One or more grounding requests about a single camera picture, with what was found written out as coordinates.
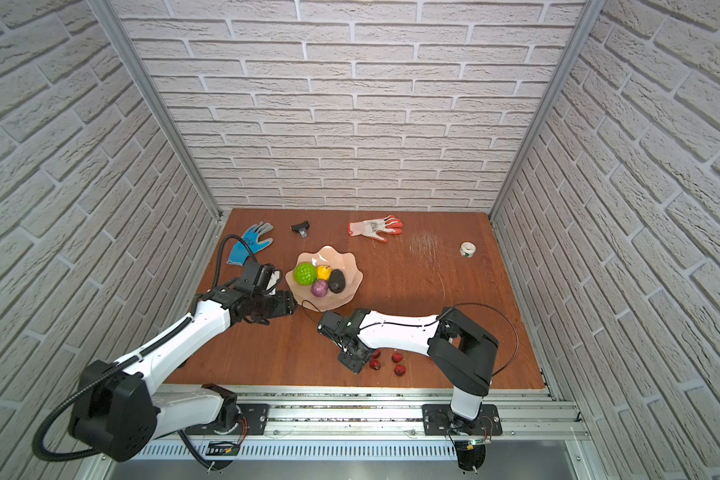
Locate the purple fake passion fruit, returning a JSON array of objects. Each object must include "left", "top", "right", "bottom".
[{"left": 310, "top": 279, "right": 330, "bottom": 298}]

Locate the dark fake avocado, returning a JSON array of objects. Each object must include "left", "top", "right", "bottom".
[{"left": 327, "top": 269, "right": 346, "bottom": 294}]

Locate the green bumpy fake fruit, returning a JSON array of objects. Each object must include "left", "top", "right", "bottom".
[{"left": 293, "top": 262, "right": 318, "bottom": 286}]

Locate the yellow fake lemon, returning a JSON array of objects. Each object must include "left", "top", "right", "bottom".
[{"left": 316, "top": 265, "right": 332, "bottom": 281}]

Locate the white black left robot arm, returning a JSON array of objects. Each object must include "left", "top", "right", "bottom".
[{"left": 68, "top": 259, "right": 296, "bottom": 461}]

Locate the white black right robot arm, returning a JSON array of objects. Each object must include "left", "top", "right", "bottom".
[{"left": 317, "top": 307, "right": 499, "bottom": 422}]

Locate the pink wavy fruit bowl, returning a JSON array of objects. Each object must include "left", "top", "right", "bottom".
[{"left": 285, "top": 246, "right": 363, "bottom": 311}]

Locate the blue grey work glove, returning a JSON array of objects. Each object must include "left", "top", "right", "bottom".
[{"left": 227, "top": 222, "right": 273, "bottom": 266}]

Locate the small black clip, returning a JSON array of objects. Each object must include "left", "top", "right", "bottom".
[{"left": 291, "top": 221, "right": 310, "bottom": 239}]

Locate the white red work glove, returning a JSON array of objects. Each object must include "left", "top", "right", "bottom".
[{"left": 348, "top": 215, "right": 404, "bottom": 243}]

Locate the white tape roll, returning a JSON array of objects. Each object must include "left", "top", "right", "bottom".
[{"left": 459, "top": 242, "right": 477, "bottom": 258}]

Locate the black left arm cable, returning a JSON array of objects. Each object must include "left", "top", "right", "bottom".
[{"left": 31, "top": 233, "right": 259, "bottom": 463}]

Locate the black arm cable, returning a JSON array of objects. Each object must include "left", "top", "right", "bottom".
[
  {"left": 359, "top": 301, "right": 521, "bottom": 379},
  {"left": 31, "top": 233, "right": 259, "bottom": 463}
]

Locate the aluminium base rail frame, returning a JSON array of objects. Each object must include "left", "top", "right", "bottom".
[{"left": 74, "top": 383, "right": 607, "bottom": 480}]

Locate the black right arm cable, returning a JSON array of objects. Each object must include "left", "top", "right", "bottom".
[{"left": 359, "top": 301, "right": 521, "bottom": 379}]

